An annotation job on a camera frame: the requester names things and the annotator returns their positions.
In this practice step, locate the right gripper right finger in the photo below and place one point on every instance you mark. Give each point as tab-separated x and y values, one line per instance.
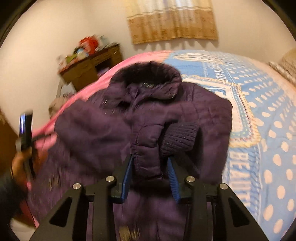
191	193

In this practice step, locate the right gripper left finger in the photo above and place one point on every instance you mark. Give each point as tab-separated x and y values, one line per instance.
111	190

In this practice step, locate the dark purple puffer jacket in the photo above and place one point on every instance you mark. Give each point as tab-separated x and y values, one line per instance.
149	112

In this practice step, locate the beige clothes pile on floor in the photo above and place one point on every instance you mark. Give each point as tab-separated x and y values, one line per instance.
56	105

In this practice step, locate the person's left hand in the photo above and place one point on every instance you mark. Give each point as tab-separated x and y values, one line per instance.
17	168

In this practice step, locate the dark wooden desk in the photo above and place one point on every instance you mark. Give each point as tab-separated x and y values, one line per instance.
86	71

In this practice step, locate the pink and blue patterned blanket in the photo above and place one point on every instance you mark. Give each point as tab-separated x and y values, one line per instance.
260	164

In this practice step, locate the clutter pile on desk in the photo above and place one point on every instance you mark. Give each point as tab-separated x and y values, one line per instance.
86	47

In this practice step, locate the beige patterned window curtain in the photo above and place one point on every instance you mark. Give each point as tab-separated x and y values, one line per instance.
153	21

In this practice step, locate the patterned pillow at bed edge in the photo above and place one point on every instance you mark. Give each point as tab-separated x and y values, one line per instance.
286	67

